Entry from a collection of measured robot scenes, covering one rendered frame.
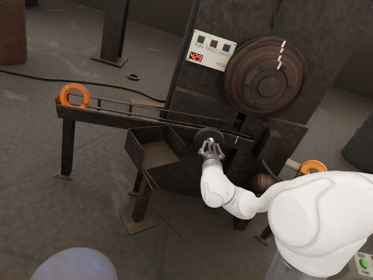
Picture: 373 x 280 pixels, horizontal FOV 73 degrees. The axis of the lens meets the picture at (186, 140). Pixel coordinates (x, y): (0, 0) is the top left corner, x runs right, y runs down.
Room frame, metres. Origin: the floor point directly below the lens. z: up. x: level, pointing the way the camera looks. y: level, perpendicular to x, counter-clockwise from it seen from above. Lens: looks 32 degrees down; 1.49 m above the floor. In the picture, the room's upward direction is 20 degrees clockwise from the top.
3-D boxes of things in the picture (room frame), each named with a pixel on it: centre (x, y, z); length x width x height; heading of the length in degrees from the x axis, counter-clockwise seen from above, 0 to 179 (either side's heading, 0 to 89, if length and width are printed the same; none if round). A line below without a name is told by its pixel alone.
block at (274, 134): (1.59, -0.54, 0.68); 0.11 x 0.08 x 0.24; 9
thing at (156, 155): (1.17, 0.15, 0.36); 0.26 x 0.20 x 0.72; 134
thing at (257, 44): (1.54, -0.31, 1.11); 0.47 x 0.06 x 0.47; 99
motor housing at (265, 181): (1.46, -0.66, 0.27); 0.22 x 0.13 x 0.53; 99
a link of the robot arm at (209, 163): (0.90, -0.15, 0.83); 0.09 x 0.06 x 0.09; 99
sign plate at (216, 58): (1.60, 0.04, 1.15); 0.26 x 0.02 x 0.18; 99
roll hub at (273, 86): (1.45, -0.33, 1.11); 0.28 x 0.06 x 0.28; 99
